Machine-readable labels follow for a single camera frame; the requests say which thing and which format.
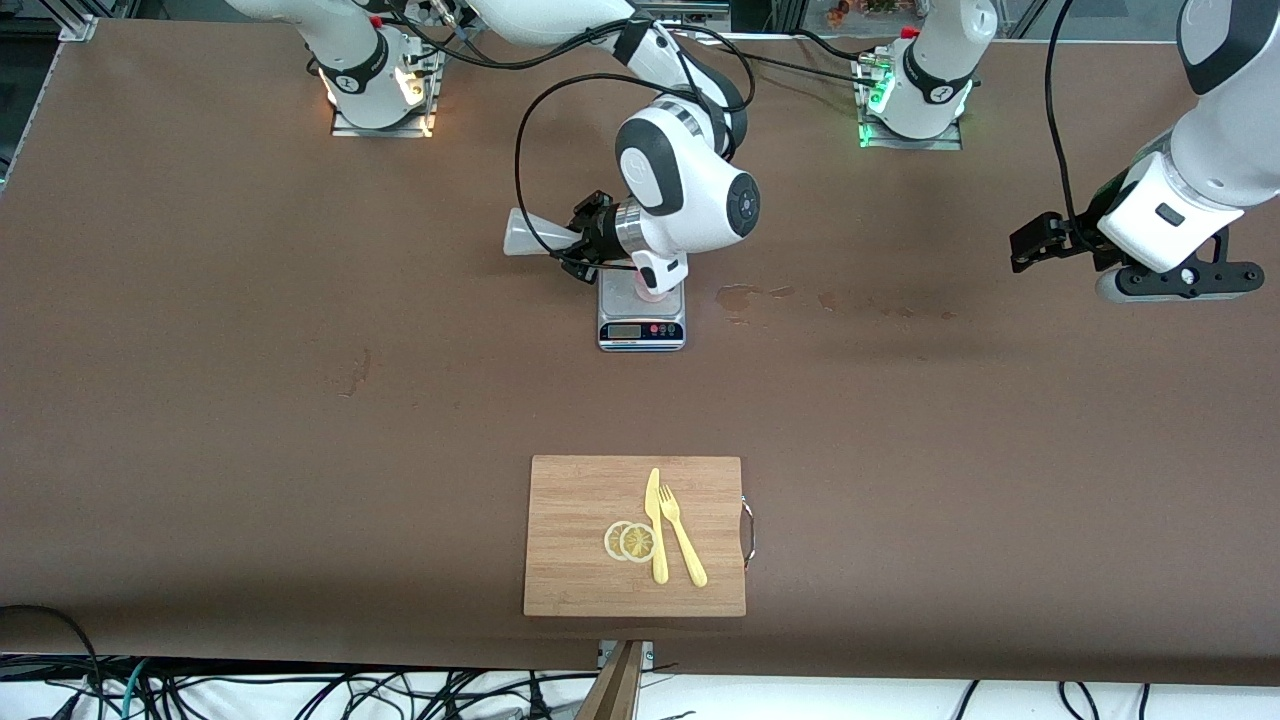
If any translucent sauce bottle orange cap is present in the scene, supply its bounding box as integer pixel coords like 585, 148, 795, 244
502, 206, 593, 259

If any silver digital kitchen scale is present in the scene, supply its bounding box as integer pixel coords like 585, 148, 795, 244
597, 270, 687, 353

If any grey power strip box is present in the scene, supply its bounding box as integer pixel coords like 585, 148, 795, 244
630, 0, 731, 33

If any yellow plastic knife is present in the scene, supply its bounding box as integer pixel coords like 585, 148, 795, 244
644, 467, 670, 585

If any wooden cutting board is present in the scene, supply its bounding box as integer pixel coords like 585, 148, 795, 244
523, 455, 748, 618

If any yellow plastic fork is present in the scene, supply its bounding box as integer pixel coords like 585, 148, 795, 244
658, 484, 709, 589

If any brown table cover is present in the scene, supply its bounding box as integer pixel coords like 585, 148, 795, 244
0, 18, 1280, 687

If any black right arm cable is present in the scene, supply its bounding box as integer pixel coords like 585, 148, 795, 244
513, 20, 758, 276

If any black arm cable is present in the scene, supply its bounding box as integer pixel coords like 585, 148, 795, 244
513, 20, 758, 276
1043, 0, 1101, 256

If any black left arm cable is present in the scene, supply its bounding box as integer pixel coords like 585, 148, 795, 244
1043, 0, 1101, 256

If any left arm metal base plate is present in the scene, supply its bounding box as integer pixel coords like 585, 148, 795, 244
855, 50, 966, 151

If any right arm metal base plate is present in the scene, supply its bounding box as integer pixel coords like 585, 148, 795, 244
330, 45, 443, 139

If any black cable on table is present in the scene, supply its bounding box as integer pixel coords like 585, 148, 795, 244
740, 32, 891, 91

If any wooden post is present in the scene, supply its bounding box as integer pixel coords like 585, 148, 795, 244
575, 640, 646, 720

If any teal floor cable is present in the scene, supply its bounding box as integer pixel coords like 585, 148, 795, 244
120, 658, 153, 720

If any black looped floor cable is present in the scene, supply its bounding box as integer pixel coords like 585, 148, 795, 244
0, 604, 103, 720

